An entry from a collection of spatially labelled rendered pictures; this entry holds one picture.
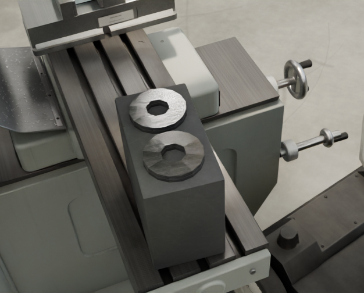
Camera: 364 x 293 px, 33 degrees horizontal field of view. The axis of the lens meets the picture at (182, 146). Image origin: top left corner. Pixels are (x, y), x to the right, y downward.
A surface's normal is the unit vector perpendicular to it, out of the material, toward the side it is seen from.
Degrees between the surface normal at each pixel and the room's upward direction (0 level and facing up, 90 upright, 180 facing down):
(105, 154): 0
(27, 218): 90
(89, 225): 90
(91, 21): 90
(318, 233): 0
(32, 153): 90
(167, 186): 0
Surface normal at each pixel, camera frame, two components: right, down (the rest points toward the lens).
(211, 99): 0.36, 0.67
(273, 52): -0.06, -0.68
